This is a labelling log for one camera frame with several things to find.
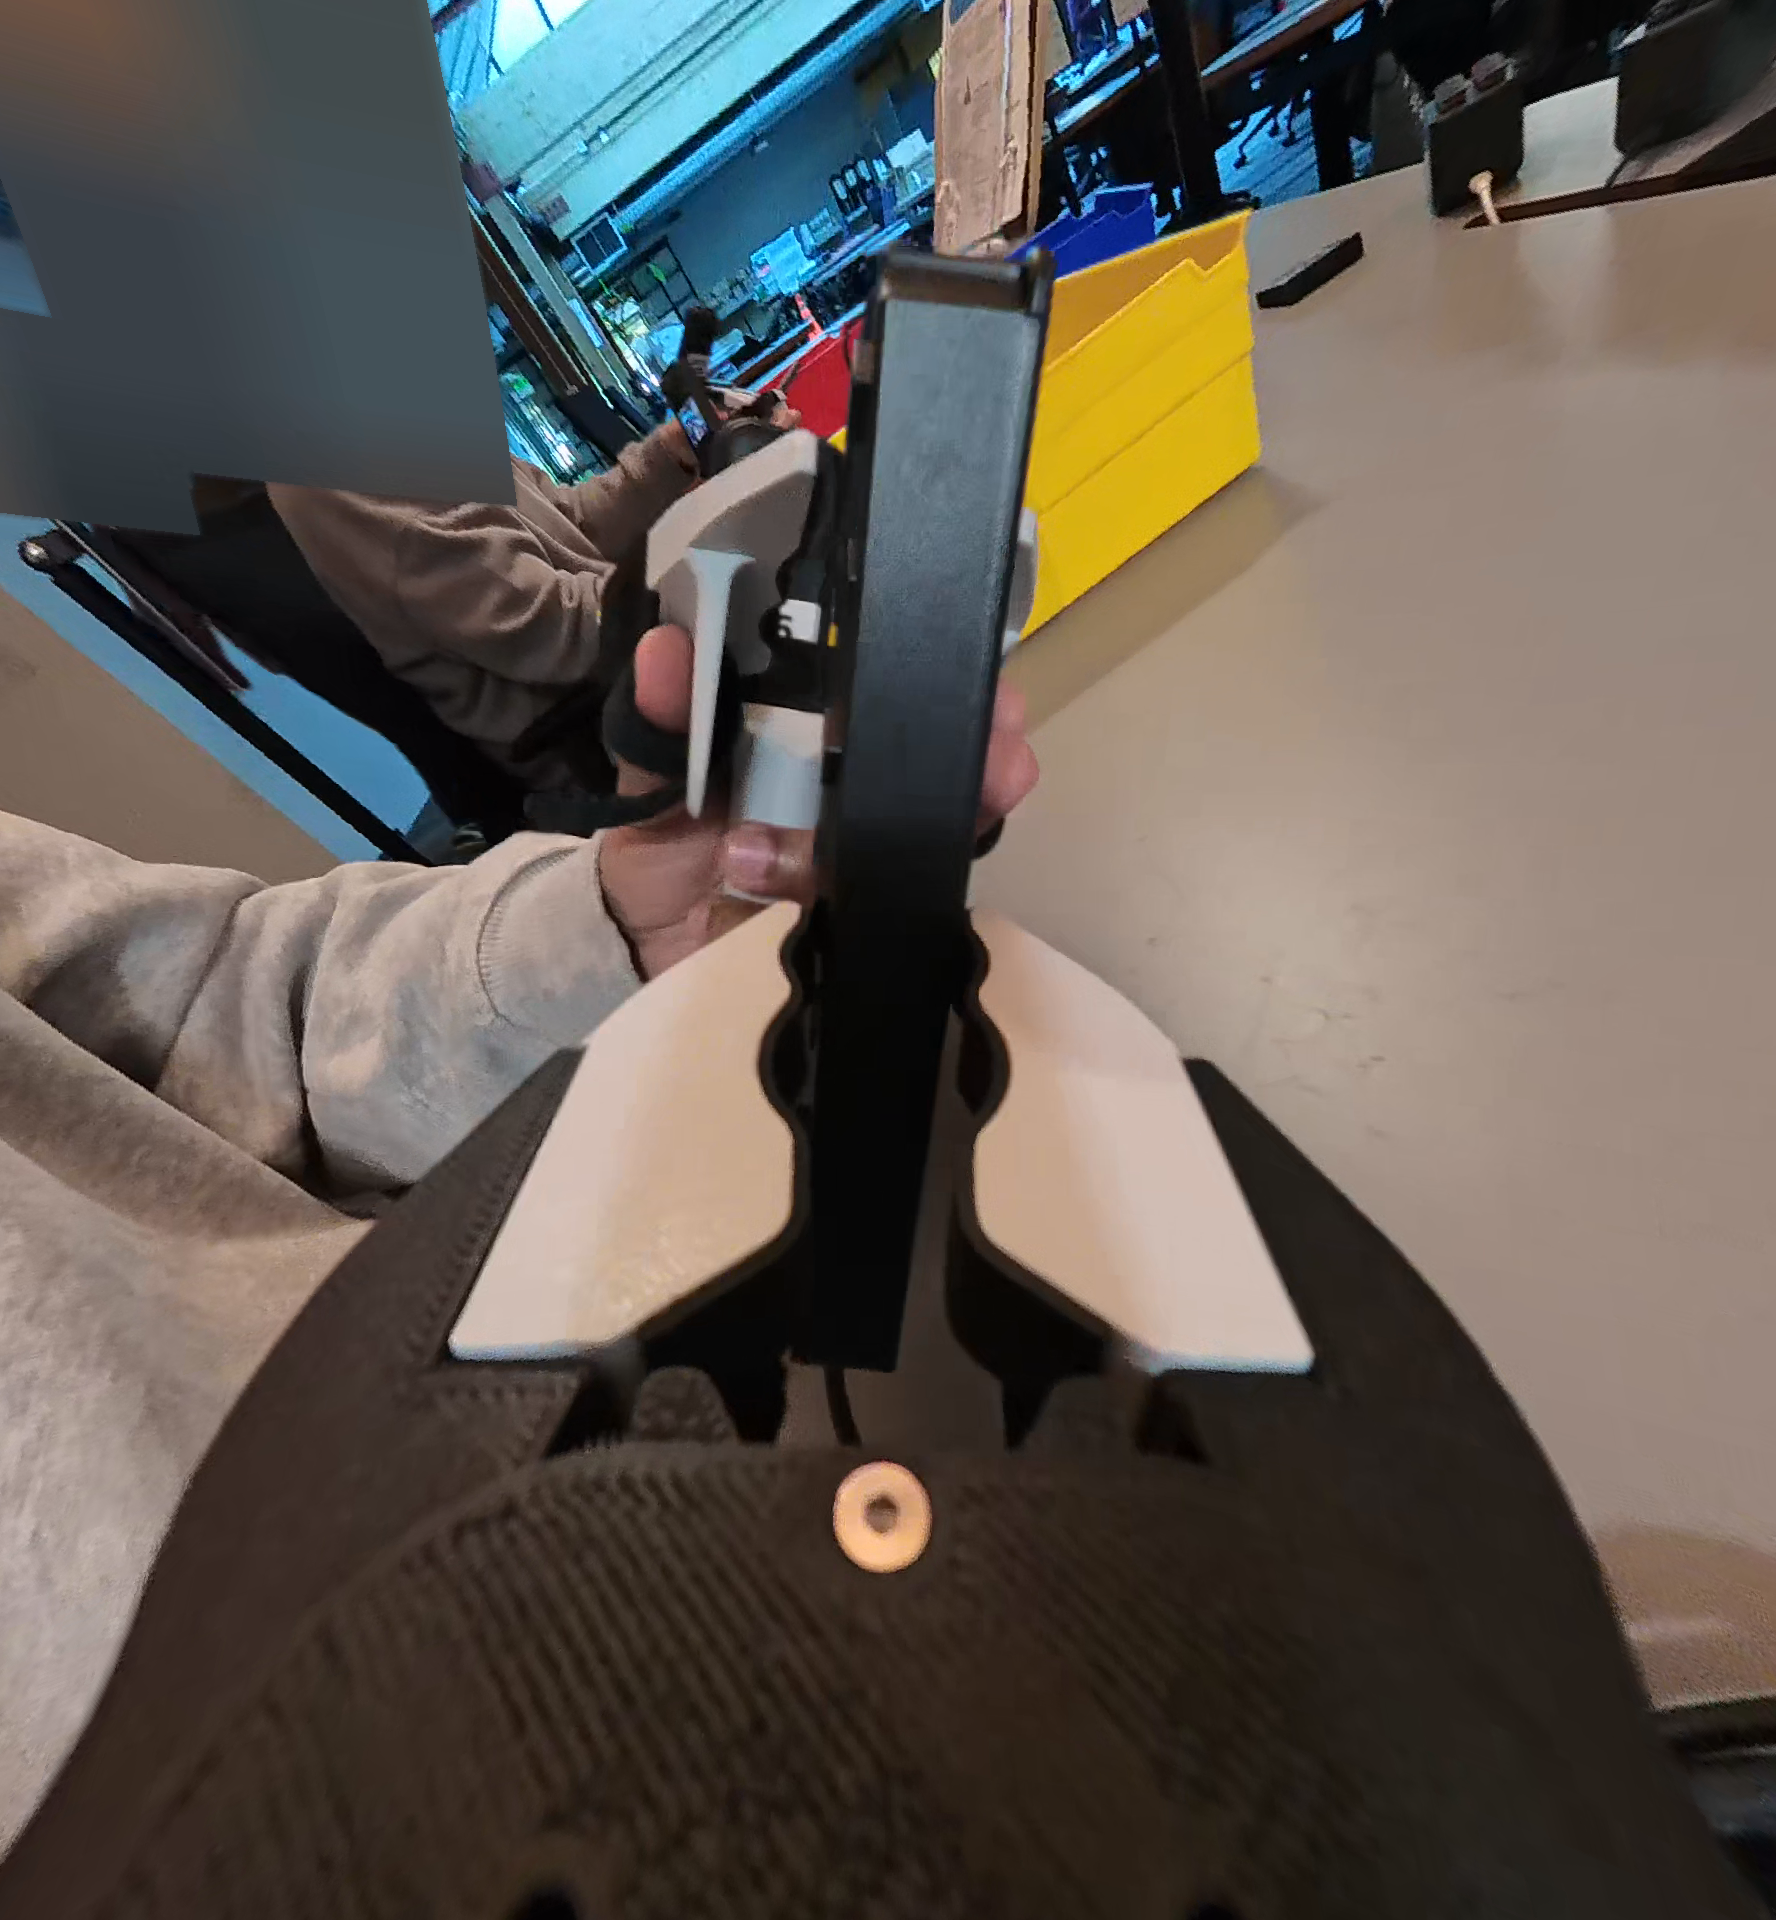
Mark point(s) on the red plastic bin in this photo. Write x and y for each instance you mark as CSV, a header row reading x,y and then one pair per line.
x,y
826,383

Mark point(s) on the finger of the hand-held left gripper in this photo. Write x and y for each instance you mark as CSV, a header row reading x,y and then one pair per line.
x,y
1023,577
739,502

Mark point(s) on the person's leg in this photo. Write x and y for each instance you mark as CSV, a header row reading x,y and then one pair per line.
x,y
1728,1605

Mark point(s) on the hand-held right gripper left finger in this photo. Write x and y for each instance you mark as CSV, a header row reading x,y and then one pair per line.
x,y
633,1200

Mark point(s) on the black USB hub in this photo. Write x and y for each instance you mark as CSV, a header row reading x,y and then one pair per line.
x,y
933,600

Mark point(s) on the person's left hand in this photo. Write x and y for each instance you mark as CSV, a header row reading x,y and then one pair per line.
x,y
678,902

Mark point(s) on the blue plastic bin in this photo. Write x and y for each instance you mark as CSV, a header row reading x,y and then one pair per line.
x,y
1098,232

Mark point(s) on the person's left forearm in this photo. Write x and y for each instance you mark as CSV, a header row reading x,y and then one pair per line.
x,y
303,989

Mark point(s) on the person's grey sweatshirt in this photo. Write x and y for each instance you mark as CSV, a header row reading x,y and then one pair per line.
x,y
78,1425

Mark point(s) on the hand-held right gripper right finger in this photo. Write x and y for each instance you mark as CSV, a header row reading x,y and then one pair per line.
x,y
1127,1200

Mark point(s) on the black power adapter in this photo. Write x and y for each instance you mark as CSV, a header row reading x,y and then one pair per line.
x,y
1474,145

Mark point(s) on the yellow plastic bin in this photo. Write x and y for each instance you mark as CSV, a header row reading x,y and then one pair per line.
x,y
1127,308
1143,510

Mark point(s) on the brown cardboard sheet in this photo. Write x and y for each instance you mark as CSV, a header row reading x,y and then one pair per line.
x,y
987,119

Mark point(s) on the grey desk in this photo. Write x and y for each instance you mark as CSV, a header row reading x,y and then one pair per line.
x,y
1502,750

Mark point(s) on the black flat block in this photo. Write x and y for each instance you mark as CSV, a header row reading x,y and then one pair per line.
x,y
1307,271

